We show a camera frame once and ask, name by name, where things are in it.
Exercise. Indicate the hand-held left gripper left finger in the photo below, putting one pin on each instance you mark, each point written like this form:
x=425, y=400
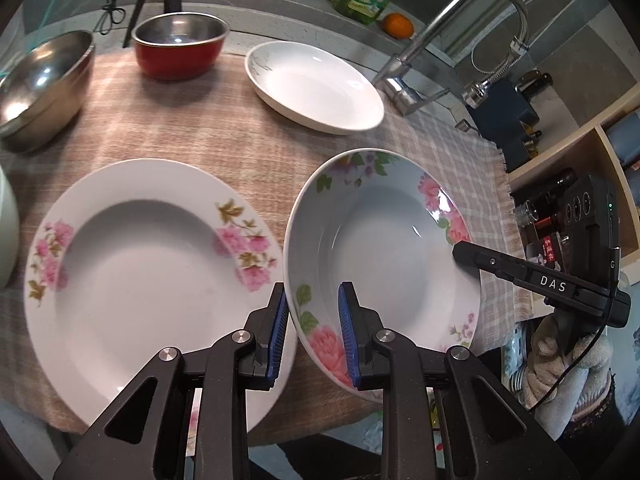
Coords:
x=277, y=335

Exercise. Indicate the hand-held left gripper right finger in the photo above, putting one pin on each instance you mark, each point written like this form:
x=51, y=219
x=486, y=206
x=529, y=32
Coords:
x=347, y=330

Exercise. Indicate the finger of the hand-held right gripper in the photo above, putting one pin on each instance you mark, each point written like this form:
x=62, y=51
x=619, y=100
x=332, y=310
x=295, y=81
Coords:
x=487, y=261

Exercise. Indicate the deep plate with pink flowers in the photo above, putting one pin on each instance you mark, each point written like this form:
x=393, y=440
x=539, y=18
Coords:
x=390, y=240

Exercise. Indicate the person's right hand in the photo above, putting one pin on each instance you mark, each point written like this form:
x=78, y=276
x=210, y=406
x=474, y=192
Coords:
x=550, y=375

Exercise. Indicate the red labelled box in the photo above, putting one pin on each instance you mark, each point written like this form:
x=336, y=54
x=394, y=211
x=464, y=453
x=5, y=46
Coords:
x=546, y=250

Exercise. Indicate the dark glass bottle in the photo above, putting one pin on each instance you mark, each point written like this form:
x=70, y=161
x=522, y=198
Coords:
x=562, y=182

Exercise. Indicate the wooden shelf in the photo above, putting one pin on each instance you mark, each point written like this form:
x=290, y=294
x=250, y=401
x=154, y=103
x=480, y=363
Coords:
x=560, y=152

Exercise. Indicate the dark blue box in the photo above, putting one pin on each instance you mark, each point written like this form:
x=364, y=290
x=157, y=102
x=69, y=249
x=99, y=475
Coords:
x=505, y=120

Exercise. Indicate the shallow plate with pink flowers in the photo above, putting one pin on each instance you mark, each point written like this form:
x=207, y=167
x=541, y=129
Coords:
x=140, y=270

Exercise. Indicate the chrome faucet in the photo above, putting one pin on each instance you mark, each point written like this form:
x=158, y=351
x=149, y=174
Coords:
x=400, y=80

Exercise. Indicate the beige checked cloth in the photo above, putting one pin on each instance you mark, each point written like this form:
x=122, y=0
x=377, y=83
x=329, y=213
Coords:
x=200, y=125

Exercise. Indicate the plain white plate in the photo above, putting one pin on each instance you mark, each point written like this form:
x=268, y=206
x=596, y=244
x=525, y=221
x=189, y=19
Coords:
x=315, y=85

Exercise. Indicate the orange fruit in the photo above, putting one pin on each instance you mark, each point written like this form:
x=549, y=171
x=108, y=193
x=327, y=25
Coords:
x=398, y=26

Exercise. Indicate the red bowl with steel inside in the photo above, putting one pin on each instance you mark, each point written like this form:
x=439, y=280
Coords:
x=175, y=62

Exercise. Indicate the stainless steel bowl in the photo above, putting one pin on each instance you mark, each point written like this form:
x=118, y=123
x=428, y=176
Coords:
x=40, y=85

